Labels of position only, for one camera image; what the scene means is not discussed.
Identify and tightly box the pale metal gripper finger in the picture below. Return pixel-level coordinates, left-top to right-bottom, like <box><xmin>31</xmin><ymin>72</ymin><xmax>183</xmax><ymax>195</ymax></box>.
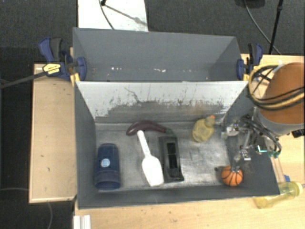
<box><xmin>221</xmin><ymin>121</ymin><xmax>239</xmax><ymax>140</ymax></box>
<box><xmin>234</xmin><ymin>149</ymin><xmax>251</xmax><ymax>174</ymax></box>

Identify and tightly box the grey metal bin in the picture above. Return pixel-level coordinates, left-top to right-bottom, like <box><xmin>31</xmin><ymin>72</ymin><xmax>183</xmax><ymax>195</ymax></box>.
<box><xmin>72</xmin><ymin>27</ymin><xmax>281</xmax><ymax>209</ymax></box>

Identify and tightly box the white plastic scoop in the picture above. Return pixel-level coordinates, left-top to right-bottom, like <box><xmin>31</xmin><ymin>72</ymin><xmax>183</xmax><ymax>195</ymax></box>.
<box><xmin>136</xmin><ymin>130</ymin><xmax>165</xmax><ymax>187</ymax></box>

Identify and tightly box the dark blue cup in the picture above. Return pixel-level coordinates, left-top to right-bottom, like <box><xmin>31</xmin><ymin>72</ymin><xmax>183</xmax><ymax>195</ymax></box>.
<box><xmin>93</xmin><ymin>143</ymin><xmax>122</xmax><ymax>191</ymax></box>

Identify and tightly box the black cylinder on white bracket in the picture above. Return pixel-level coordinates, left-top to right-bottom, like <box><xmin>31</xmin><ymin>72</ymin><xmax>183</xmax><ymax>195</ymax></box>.
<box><xmin>291</xmin><ymin>127</ymin><xmax>305</xmax><ymax>138</ymax></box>

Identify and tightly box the pale wood board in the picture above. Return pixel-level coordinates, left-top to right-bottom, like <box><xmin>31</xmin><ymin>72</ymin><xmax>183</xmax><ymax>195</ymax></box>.
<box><xmin>29</xmin><ymin>63</ymin><xmax>78</xmax><ymax>204</ymax></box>

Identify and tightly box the purple toy eggplant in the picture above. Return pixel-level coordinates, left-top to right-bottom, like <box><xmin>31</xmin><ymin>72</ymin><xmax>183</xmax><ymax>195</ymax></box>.
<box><xmin>125</xmin><ymin>120</ymin><xmax>177</xmax><ymax>138</ymax></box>

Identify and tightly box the orange toy basketball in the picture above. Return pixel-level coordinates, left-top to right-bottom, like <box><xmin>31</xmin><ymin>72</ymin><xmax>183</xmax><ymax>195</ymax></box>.
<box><xmin>221</xmin><ymin>165</ymin><xmax>244</xmax><ymax>187</ymax></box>

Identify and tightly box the clear yellow plastic bottle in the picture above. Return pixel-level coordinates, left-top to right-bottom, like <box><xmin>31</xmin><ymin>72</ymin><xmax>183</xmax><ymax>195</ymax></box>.
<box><xmin>253</xmin><ymin>181</ymin><xmax>304</xmax><ymax>209</ymax></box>

